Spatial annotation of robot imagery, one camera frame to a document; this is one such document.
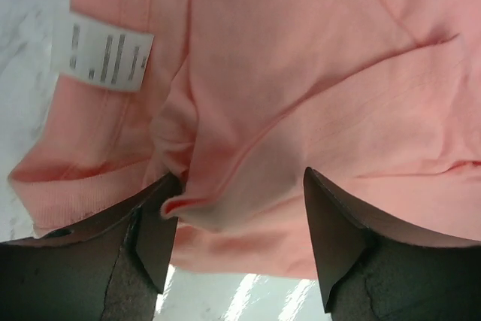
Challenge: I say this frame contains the pink t shirt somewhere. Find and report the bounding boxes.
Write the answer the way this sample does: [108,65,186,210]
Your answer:
[9,0,480,279]

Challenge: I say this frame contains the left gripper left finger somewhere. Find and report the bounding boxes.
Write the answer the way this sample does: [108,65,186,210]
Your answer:
[1,174,181,320]

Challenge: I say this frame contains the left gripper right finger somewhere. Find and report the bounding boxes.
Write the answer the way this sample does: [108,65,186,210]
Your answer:
[304,168,480,320]

